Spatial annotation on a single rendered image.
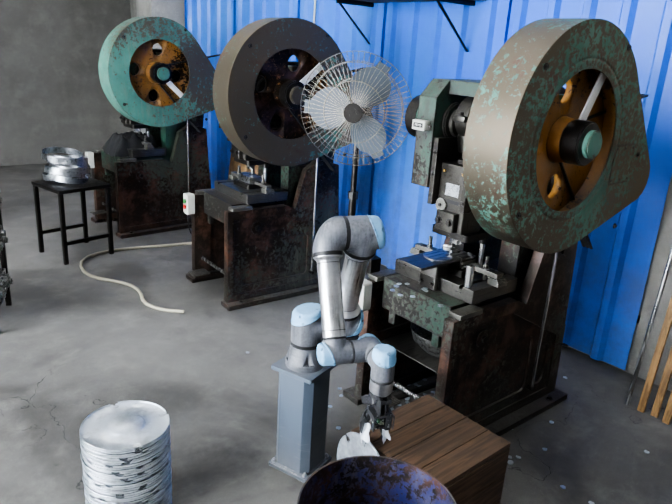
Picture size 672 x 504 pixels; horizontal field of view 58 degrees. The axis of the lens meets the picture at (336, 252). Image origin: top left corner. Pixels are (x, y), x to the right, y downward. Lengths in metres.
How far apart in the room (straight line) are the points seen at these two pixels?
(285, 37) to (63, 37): 5.30
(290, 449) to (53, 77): 6.74
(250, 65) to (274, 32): 0.23
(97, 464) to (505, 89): 1.78
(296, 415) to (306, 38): 2.12
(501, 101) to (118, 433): 1.65
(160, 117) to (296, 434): 3.28
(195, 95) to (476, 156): 3.49
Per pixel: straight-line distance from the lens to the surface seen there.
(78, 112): 8.62
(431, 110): 2.58
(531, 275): 2.78
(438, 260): 2.57
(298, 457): 2.48
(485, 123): 2.06
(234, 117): 3.40
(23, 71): 8.43
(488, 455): 2.18
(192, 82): 5.22
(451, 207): 2.60
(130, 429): 2.24
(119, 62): 4.95
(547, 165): 2.35
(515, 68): 2.09
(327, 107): 3.23
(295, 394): 2.34
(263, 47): 3.46
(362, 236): 1.99
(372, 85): 3.17
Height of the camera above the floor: 1.59
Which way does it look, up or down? 18 degrees down
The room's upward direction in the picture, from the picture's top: 4 degrees clockwise
